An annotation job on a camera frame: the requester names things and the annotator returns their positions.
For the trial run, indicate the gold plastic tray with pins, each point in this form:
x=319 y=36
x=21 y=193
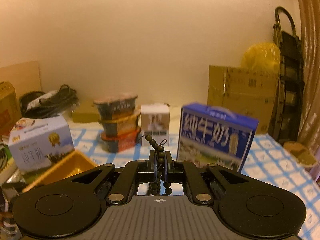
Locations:
x=74 y=163

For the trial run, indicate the black food bowl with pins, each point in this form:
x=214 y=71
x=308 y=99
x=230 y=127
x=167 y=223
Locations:
x=117 y=106
x=121 y=142
x=117 y=127

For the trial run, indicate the open cardboard box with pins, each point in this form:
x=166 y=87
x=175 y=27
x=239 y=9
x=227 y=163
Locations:
x=247 y=92

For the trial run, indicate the yellow plastic bag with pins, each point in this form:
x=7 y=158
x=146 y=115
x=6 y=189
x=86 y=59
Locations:
x=262 y=57

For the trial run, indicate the small white product box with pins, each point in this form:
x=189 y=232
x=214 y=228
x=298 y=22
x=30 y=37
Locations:
x=155 y=121

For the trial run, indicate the brown cardboard box left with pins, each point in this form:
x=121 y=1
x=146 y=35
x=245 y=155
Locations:
x=16 y=80

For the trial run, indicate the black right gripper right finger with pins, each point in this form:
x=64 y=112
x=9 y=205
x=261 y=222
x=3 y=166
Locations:
x=188 y=175

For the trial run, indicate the light blue milk carton box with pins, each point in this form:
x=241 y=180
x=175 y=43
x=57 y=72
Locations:
x=37 y=144

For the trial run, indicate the flat cardboard box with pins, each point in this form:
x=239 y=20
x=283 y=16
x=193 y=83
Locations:
x=85 y=112

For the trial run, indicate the dark blue milk carton box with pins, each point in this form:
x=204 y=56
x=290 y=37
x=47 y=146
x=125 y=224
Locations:
x=215 y=135

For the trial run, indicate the pink curtain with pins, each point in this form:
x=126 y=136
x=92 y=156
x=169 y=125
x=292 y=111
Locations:
x=309 y=126

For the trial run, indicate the blue checked tablecloth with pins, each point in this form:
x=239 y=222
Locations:
x=267 y=161

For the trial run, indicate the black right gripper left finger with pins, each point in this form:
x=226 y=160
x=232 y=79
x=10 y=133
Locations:
x=130 y=177

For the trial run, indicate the bottom black food bowl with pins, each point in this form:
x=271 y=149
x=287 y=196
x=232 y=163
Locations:
x=121 y=142

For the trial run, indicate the top black food bowl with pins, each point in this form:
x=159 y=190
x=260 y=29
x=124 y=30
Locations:
x=117 y=106

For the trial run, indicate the black folding cart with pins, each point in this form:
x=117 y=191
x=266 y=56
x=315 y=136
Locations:
x=285 y=121

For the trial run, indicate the middle black food bowl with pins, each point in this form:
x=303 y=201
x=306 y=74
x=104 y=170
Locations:
x=117 y=127

